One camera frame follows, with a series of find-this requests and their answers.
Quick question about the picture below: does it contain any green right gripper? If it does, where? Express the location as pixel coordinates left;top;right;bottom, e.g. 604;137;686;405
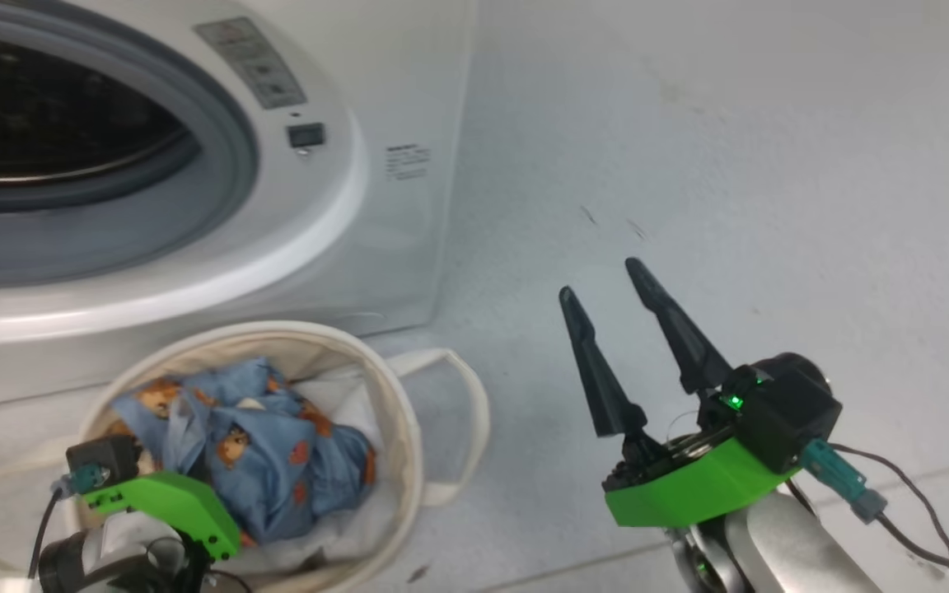
558;256;802;529

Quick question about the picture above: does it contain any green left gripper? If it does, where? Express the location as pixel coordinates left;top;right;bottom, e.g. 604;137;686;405
79;469;243;563

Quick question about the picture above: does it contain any blue bear print clothing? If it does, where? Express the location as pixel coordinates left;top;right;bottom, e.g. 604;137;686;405
104;356;378;546

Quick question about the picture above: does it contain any white cloth basket liner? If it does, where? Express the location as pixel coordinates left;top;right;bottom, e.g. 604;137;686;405
227;367;397;577

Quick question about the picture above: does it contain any cream canvas laundry basket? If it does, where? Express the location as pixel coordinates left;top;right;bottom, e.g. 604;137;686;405
0;320;492;593

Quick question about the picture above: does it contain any white front-load washing machine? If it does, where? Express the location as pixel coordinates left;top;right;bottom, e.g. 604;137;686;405
0;0;475;413

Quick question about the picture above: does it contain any grey rubber door gasket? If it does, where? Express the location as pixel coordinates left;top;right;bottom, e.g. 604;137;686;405
0;8;259;289

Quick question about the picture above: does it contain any black door lock slot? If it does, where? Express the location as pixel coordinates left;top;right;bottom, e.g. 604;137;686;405
288;122;327;151

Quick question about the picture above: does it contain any small printed text sticker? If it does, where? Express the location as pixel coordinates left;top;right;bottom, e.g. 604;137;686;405
384;144;432;180

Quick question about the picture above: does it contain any steel washer drum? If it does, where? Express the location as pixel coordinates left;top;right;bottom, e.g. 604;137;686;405
0;31;195;184

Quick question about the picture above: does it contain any grey warning label sticker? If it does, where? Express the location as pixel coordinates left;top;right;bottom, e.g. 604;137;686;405
194;16;308;110

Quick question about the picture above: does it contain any teal left camera connector plug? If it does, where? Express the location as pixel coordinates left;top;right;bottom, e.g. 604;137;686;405
50;463;111;499

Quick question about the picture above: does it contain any teal camera connector plug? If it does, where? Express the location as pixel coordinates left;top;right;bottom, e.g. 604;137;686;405
800;438;889;525
50;463;111;499

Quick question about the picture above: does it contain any black left connector cable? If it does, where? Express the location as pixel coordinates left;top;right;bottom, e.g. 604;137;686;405
27;488;63;579

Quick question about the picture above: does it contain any teal right camera connector plug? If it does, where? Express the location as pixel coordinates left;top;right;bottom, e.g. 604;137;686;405
800;438;889;525

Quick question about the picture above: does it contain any thin black right gripper cable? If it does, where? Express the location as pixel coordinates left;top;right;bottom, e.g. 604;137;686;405
827;445;949;565

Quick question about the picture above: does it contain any thick black right connector cable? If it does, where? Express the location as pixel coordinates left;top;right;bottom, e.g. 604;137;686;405
874;511;949;593

